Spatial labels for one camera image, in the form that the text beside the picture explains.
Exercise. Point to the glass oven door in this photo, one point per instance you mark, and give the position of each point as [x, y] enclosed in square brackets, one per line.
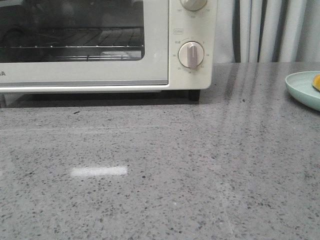
[33, 15]

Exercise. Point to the golden croissant bread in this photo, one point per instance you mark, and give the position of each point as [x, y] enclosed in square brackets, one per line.
[316, 82]

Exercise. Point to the black oven foot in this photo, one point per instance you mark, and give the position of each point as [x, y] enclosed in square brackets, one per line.
[194, 95]

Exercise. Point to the lower cream oven knob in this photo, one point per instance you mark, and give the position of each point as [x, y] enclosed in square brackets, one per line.
[191, 54]

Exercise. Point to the cream oven knob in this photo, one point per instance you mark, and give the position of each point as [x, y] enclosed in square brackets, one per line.
[191, 54]
[193, 5]

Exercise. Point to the upper cream oven knob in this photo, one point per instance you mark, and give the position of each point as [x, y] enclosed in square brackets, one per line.
[193, 5]

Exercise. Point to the cream white toaster oven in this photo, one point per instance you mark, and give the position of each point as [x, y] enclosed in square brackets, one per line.
[183, 26]

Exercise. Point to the grey white curtain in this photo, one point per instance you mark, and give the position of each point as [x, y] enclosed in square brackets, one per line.
[264, 31]

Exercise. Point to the light green round plate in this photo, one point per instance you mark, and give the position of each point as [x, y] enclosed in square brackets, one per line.
[299, 85]

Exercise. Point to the metal wire oven rack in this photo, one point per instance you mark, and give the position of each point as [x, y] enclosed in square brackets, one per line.
[72, 45]

